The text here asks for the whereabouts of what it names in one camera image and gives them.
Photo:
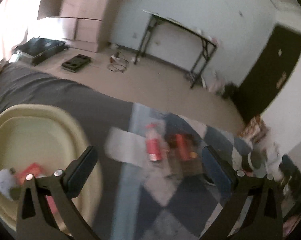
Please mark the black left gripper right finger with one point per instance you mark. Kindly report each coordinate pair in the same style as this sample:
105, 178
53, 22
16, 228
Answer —
264, 217

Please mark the white paper sheet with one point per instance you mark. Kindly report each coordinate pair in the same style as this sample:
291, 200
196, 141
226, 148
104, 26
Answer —
126, 147

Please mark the dark red Huangshan box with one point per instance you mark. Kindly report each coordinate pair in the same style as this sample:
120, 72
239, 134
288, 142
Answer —
183, 146

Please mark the black round tin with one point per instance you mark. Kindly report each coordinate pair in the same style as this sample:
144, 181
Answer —
255, 160

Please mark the dark grey bed sheet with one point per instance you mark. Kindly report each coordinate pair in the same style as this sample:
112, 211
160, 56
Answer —
97, 114

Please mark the pink plastic bag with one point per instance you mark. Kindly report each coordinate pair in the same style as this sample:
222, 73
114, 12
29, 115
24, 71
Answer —
216, 84

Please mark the dark door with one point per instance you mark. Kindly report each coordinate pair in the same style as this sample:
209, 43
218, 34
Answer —
269, 73

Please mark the red double happiness box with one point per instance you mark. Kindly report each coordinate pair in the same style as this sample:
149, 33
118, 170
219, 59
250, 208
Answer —
39, 172

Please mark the wooden wardrobe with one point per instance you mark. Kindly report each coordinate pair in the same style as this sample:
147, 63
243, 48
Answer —
82, 23

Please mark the black foam tray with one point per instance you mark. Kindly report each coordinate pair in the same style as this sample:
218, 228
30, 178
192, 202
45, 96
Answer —
76, 63

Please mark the beige plastic basin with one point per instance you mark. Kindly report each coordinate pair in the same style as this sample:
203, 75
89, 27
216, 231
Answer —
41, 134

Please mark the open black suitcase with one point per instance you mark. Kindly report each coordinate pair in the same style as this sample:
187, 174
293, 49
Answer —
37, 50

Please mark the printed cardboard box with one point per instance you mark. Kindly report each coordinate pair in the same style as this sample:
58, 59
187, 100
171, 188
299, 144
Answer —
255, 130

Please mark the black leg folding table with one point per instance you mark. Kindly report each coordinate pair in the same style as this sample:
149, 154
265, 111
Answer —
171, 41

